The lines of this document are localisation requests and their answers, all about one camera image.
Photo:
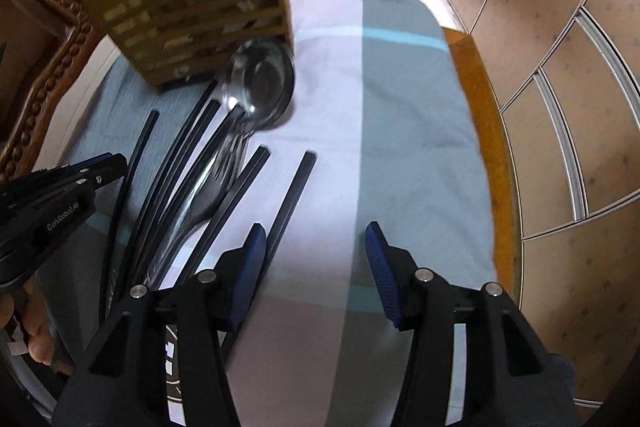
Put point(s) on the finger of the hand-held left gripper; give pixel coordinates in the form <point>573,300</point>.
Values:
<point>60,168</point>
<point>107,167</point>

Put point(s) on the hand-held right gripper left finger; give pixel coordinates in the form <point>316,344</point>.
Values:
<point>251,259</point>

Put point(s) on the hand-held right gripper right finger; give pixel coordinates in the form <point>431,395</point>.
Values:
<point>382,274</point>

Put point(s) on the silver fork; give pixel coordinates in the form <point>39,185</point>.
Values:
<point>215,192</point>

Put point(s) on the slatted wooden utensil holder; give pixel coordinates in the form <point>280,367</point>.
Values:
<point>190,22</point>

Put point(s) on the stainless steel ladle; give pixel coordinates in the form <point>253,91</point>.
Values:
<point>260,82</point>

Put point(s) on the person's left hand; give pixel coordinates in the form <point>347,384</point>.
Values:
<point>40,342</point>

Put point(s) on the carved wooden chair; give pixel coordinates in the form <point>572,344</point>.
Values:
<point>50,57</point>

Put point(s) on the patchwork grey white tablecloth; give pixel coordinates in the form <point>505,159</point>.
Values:
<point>400,132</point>

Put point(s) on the orange wooden table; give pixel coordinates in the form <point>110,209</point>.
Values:
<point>482,117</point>

